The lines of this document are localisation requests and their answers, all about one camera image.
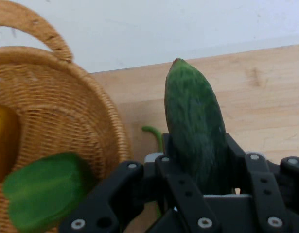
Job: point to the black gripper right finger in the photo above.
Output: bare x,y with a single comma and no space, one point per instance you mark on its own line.
266,189

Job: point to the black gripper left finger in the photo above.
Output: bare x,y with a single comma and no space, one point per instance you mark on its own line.
178,184

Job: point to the dark green cucumber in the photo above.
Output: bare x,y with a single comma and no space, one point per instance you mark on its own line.
193,121

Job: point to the long green chili pepper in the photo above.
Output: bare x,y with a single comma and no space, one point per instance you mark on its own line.
159,138

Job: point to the bamboo cutting board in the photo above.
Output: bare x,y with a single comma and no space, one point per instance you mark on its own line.
261,97

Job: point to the green bell pepper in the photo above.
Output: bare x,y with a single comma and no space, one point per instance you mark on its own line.
47,189

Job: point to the woven wicker basket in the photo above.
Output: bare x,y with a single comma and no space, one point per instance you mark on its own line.
61,104

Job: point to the yellow bell pepper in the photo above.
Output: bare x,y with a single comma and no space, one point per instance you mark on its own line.
3,140

